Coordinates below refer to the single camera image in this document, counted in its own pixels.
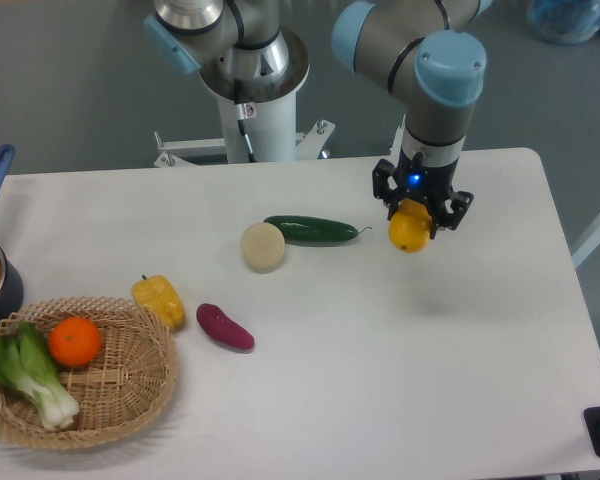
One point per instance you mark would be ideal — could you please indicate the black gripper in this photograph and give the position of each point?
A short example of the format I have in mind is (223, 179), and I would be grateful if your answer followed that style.
(428, 185)

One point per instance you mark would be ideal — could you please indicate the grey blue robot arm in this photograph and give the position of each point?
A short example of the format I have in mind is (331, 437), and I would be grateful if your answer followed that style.
(417, 51)

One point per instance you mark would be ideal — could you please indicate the blue plastic bag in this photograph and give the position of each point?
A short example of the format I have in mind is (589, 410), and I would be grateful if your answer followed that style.
(564, 22)

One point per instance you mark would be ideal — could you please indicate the green cucumber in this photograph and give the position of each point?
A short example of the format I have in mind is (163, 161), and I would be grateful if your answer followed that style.
(313, 231)

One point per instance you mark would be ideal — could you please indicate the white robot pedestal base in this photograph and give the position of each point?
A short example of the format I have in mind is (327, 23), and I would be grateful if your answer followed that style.
(255, 91)

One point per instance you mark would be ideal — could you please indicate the orange fruit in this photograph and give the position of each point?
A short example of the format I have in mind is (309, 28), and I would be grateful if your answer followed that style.
(75, 341)

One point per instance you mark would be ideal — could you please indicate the woven wicker basket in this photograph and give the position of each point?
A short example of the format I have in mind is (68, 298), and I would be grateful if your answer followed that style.
(121, 391)

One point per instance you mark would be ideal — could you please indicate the yellow mango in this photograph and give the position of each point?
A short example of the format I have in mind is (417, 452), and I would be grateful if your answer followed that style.
(410, 227)

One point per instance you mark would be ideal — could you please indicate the purple sweet potato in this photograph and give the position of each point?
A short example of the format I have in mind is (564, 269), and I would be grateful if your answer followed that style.
(222, 329)

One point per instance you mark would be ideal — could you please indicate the green bok choy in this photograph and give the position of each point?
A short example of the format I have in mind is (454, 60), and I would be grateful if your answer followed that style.
(26, 366)

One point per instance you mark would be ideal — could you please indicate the yellow bell pepper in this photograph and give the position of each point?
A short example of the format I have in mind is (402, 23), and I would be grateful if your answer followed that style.
(157, 294)

